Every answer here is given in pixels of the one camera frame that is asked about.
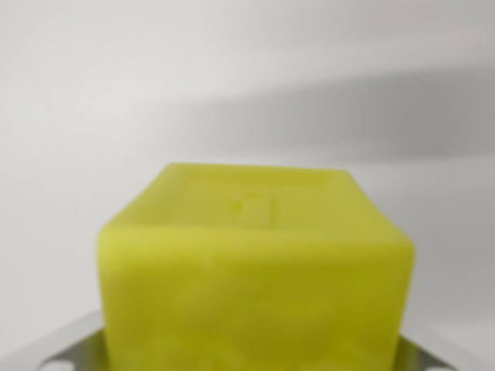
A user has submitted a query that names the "black silver gripper right finger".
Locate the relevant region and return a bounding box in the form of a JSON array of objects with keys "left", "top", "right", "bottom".
[{"left": 393, "top": 334, "right": 465, "bottom": 371}]

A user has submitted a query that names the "black silver gripper left finger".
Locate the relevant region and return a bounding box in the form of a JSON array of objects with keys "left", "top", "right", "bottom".
[{"left": 0, "top": 311, "right": 114, "bottom": 371}]

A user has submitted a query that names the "yellow cube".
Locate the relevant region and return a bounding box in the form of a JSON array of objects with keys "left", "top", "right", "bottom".
[{"left": 95, "top": 162, "right": 418, "bottom": 371}]

